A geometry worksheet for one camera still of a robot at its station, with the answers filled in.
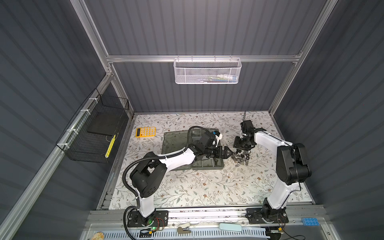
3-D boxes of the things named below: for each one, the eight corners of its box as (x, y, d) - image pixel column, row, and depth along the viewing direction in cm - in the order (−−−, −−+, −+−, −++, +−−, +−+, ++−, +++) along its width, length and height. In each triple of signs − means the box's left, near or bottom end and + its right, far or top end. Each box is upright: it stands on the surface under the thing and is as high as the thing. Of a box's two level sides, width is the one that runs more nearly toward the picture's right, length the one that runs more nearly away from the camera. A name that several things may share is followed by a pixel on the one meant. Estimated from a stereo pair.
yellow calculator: (135, 137, 108) (134, 135, 107) (136, 129, 113) (136, 127, 111) (156, 136, 109) (155, 134, 107) (156, 128, 114) (156, 126, 112)
